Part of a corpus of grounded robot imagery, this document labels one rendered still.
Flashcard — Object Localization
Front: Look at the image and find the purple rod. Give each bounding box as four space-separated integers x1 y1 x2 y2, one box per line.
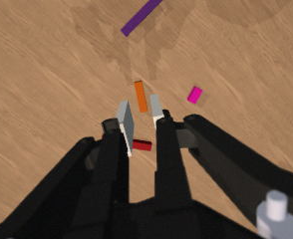
120 0 162 36

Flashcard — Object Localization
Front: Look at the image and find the orange rod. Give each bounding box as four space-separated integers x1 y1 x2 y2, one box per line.
134 81 147 113

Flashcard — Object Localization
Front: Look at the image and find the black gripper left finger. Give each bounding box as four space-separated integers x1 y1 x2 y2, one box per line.
0 101 135 239

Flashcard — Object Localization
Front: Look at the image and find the magenta rectangular block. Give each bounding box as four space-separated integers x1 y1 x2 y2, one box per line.
187 86 202 104

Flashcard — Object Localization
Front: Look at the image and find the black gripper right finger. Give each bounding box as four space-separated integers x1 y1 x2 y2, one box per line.
149 94 293 239

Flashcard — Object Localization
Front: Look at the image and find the red rod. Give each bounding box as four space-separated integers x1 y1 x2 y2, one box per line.
133 139 151 151

